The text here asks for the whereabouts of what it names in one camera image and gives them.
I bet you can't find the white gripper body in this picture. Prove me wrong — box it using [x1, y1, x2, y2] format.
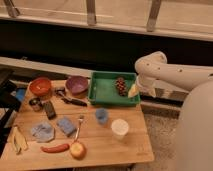
[136, 75, 156, 98]

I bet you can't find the metal fork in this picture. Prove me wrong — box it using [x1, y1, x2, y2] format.
[74, 115, 84, 141]

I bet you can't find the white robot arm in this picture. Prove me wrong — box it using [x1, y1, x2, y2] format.
[135, 51, 213, 171]

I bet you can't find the yellow item in tray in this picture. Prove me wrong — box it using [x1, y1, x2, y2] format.
[128, 84, 139, 98]

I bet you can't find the red grape bunch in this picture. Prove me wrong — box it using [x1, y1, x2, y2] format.
[115, 77, 127, 96]

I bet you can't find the green plastic tray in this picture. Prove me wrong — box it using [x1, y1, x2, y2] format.
[88, 71, 140, 106]

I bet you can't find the white plastic cup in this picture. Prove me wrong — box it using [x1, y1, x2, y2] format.
[111, 119, 129, 139]

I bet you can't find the blue plastic cup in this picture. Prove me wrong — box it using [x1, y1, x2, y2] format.
[95, 108, 108, 124]

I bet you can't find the purple bowl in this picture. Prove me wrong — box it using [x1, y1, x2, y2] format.
[65, 76, 88, 95]

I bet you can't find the blue sponge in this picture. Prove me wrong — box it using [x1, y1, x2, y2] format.
[57, 117, 76, 137]

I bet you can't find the yellow red apple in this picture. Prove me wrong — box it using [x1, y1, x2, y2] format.
[70, 141, 86, 159]

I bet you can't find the black rectangular block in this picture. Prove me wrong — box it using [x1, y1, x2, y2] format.
[44, 101, 56, 119]

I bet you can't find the orange bowl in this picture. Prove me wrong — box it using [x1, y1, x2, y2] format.
[29, 77, 52, 96]

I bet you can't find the red chili pepper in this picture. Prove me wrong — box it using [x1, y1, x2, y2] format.
[40, 143, 70, 153]

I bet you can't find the small metal cup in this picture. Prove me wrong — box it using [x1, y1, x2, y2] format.
[29, 98, 42, 112]

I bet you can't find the light blue cloth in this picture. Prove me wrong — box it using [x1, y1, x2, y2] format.
[31, 122, 55, 143]

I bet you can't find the black chair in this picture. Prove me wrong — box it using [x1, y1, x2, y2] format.
[0, 69, 21, 156]

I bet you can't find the black handled peeler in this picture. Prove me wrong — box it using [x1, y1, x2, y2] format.
[54, 87, 87, 106]

